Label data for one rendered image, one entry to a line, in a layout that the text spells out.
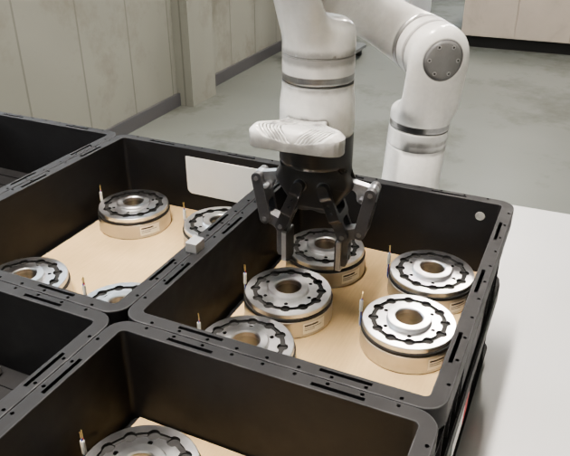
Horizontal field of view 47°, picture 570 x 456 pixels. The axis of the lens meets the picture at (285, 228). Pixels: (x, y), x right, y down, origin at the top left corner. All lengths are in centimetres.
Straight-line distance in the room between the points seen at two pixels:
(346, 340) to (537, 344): 36
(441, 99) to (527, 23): 494
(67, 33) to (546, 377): 289
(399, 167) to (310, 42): 46
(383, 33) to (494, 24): 495
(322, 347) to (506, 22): 531
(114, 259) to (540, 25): 525
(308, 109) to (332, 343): 27
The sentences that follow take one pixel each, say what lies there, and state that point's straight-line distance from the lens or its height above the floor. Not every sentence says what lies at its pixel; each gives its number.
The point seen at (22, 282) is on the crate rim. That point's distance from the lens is 70.
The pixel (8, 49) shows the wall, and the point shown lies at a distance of 316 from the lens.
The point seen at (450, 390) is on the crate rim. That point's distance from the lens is 54.
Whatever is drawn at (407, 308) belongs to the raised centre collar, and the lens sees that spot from 74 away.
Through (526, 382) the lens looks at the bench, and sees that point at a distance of 94.
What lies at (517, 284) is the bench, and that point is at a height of 70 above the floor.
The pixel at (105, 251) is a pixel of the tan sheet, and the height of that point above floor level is 83.
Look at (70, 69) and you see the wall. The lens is 345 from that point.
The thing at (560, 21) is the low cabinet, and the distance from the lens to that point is 590.
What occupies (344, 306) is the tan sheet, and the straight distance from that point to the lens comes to 80.
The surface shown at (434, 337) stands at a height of 86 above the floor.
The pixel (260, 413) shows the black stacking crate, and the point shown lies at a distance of 57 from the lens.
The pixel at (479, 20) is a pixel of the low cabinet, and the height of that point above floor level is 23.
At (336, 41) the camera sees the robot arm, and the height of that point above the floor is 116.
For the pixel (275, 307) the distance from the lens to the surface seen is 74.
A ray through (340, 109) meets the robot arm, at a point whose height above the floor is 109.
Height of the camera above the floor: 129
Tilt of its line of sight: 28 degrees down
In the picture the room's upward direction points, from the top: straight up
